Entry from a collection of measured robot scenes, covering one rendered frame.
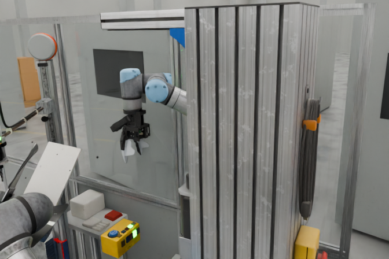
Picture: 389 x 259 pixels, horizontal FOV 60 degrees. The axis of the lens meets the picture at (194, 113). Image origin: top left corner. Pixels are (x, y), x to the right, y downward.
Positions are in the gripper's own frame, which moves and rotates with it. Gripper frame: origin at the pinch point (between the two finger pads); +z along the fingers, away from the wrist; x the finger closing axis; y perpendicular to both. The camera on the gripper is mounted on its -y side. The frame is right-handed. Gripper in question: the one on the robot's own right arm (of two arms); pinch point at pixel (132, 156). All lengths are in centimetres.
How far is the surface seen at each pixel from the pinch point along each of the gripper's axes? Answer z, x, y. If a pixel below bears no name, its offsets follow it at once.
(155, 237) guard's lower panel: 75, 45, -26
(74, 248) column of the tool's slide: 96, 34, -87
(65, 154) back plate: 15, 15, -60
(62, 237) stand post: 61, 6, -60
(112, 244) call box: 43.4, -3.5, -12.6
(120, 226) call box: 40.7, 5.9, -15.6
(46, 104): -9, 24, -81
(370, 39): -44, 45, 79
